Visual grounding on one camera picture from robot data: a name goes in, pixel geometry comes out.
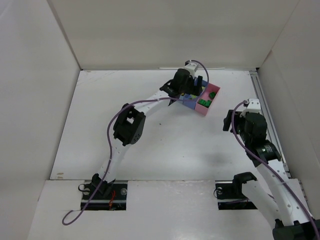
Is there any green lego plate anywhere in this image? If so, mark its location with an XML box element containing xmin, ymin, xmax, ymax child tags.
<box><xmin>198</xmin><ymin>99</ymin><xmax>207</xmax><ymax>106</ymax></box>

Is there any green numbered lego cube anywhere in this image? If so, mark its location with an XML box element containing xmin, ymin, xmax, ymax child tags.
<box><xmin>208</xmin><ymin>92</ymin><xmax>216</xmax><ymax>100</ymax></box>

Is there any dark green lego brick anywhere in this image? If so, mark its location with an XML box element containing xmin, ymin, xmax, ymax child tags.
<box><xmin>205</xmin><ymin>100</ymin><xmax>212</xmax><ymax>108</ymax></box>

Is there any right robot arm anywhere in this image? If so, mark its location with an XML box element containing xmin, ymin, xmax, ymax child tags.
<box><xmin>223</xmin><ymin>109</ymin><xmax>320</xmax><ymax>240</ymax></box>

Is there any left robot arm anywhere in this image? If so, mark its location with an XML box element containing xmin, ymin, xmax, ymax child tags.
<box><xmin>90</xmin><ymin>61</ymin><xmax>203</xmax><ymax>197</ymax></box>

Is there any purple blue container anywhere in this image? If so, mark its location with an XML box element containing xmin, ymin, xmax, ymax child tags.
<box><xmin>182</xmin><ymin>80</ymin><xmax>208</xmax><ymax>110</ymax></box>

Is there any pink container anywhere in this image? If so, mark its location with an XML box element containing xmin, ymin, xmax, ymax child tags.
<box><xmin>194</xmin><ymin>83</ymin><xmax>221</xmax><ymax>116</ymax></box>

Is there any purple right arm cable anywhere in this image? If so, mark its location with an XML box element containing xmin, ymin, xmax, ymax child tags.
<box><xmin>231</xmin><ymin>100</ymin><xmax>320</xmax><ymax>226</ymax></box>

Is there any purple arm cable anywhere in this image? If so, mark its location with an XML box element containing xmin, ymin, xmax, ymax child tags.
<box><xmin>231</xmin><ymin>100</ymin><xmax>320</xmax><ymax>226</ymax></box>
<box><xmin>61</xmin><ymin>59</ymin><xmax>210</xmax><ymax>226</ymax></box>

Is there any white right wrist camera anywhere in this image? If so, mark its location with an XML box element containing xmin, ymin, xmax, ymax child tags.
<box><xmin>242</xmin><ymin>98</ymin><xmax>261</xmax><ymax>114</ymax></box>

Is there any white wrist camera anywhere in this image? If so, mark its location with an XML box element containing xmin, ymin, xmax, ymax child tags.
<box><xmin>242</xmin><ymin>98</ymin><xmax>261</xmax><ymax>114</ymax></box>
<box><xmin>183</xmin><ymin>60</ymin><xmax>199</xmax><ymax>77</ymax></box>

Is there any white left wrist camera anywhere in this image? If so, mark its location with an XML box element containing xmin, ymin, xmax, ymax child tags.
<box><xmin>183</xmin><ymin>60</ymin><xmax>199</xmax><ymax>77</ymax></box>

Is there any aluminium rail right side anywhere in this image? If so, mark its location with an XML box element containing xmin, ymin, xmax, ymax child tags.
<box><xmin>249</xmin><ymin>70</ymin><xmax>292</xmax><ymax>179</ymax></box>

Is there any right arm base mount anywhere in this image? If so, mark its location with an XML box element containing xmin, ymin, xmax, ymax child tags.
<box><xmin>213</xmin><ymin>172</ymin><xmax>257</xmax><ymax>211</ymax></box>

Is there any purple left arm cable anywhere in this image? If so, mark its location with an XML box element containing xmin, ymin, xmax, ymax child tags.
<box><xmin>61</xmin><ymin>59</ymin><xmax>210</xmax><ymax>226</ymax></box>

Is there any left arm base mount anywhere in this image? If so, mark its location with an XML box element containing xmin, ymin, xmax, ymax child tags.
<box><xmin>78</xmin><ymin>174</ymin><xmax>128</xmax><ymax>211</ymax></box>

